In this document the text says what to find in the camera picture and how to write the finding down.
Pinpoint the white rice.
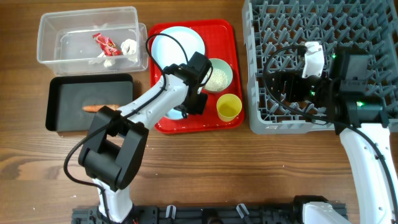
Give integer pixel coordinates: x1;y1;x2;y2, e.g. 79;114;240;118
205;68;228;92

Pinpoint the light green bowl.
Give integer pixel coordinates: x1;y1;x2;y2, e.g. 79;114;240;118
208;58;233;93

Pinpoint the orange carrot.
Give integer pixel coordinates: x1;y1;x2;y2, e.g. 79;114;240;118
82;105;120;113

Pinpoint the red snack wrapper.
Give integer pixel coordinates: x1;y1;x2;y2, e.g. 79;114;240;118
92;33;122;57

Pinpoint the white tissue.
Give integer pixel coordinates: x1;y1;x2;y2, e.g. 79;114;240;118
88;52;116;68
121;39;138;63

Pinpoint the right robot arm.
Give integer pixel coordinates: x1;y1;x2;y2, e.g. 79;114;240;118
262;47;397;223

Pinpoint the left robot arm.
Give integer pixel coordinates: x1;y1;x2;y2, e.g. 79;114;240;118
78;52;212;223

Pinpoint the grey dishwasher rack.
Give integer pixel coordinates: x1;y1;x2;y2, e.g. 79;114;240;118
242;0;397;134

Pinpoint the small light blue plate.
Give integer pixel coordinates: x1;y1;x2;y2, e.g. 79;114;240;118
164;105;188;120

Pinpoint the yellow plastic cup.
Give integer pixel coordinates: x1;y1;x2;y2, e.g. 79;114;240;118
216;93;243;122

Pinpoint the large light blue plate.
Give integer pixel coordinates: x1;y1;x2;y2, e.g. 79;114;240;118
151;26;205;69

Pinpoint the red serving tray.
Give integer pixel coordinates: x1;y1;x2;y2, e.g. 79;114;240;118
149;19;244;134

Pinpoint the black plastic tray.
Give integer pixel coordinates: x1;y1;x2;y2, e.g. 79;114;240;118
45;73;133;132

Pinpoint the clear plastic bin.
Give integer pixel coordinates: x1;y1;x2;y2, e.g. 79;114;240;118
37;6;149;76

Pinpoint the left black cable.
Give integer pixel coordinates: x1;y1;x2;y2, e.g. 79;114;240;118
63;32;214;218

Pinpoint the black cable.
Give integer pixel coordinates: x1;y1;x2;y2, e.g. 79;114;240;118
63;32;214;218
262;45;398;215

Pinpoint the right black cable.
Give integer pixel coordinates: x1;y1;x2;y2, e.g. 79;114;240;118
262;45;398;215

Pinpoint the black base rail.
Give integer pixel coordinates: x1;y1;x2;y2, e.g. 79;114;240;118
70;203;348;224

